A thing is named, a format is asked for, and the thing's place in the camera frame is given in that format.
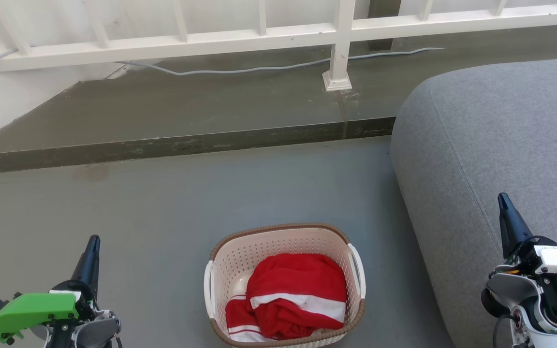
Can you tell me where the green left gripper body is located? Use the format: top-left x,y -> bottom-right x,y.
0,280 -> 98,343

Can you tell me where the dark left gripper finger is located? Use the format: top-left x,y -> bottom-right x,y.
71,235 -> 102,301

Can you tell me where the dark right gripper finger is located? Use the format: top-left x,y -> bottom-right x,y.
497,193 -> 533,260

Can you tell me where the red garment with white band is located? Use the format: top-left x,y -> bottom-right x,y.
246,253 -> 348,340

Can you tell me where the grey fabric sofa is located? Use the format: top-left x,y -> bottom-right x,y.
390,56 -> 557,348

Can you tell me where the cream perforated laundry basket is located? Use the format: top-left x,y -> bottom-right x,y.
204,223 -> 367,348

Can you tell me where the white wooden railing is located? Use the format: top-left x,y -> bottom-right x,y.
0,0 -> 557,92

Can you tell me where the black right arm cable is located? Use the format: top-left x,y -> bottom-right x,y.
493,313 -> 517,348

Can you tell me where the grey floor cable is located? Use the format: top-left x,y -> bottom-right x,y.
0,47 -> 446,91

